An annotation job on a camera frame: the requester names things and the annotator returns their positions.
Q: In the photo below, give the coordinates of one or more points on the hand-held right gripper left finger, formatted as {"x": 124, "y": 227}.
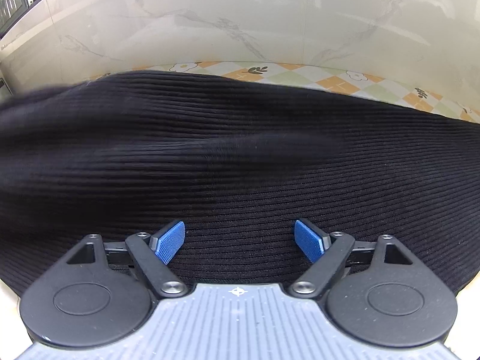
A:
{"x": 170, "y": 242}

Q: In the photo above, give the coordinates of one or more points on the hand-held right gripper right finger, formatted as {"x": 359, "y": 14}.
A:
{"x": 309, "y": 240}

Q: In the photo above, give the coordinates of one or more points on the floral checked tablecloth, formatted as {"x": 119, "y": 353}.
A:
{"x": 300, "y": 78}

